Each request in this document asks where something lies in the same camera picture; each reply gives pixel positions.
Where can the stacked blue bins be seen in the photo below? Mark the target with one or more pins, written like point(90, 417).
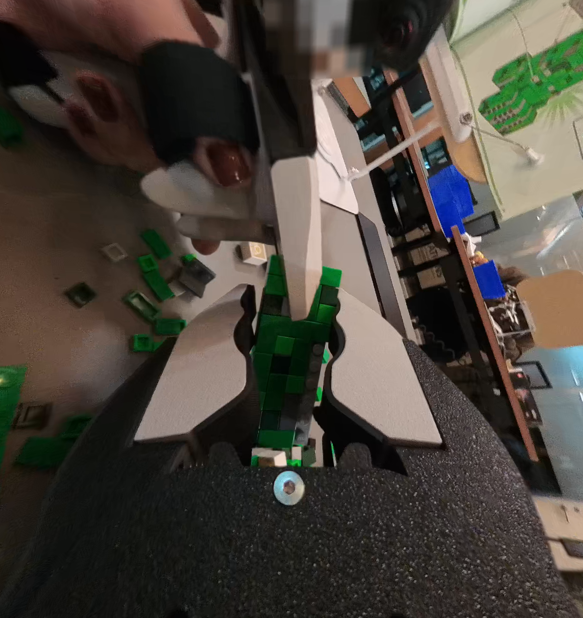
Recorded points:
point(450, 198)

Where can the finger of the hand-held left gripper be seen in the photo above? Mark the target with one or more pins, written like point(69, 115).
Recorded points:
point(298, 231)

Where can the white brick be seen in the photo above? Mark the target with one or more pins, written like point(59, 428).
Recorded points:
point(252, 253)

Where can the white book stand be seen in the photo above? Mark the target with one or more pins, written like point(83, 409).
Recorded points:
point(337, 188)

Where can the single blue bin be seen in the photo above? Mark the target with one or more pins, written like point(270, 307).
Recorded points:
point(489, 280)

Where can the open instruction booklet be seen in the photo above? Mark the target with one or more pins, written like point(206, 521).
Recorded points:
point(523, 193)

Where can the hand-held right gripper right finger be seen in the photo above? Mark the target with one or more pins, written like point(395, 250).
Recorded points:
point(383, 386)

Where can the person's left hand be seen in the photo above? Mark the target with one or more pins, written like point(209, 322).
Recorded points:
point(108, 24)

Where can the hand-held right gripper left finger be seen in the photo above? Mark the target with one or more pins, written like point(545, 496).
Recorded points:
point(199, 381)

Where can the tan board stand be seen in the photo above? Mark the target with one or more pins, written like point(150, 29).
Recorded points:
point(557, 309)

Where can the grey brick plate green tiles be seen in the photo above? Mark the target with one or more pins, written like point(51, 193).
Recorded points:
point(281, 338)

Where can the pile of loose green bricks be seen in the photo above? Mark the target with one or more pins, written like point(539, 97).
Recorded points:
point(149, 285)

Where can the grey desk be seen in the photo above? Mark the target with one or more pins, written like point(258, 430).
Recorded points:
point(79, 217)

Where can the white flat tile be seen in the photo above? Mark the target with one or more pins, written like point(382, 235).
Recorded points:
point(105, 251)

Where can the wooden desk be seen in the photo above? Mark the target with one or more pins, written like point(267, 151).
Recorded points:
point(492, 338)
point(417, 154)

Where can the dark grey brick plate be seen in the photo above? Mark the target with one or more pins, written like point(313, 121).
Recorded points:
point(197, 277)

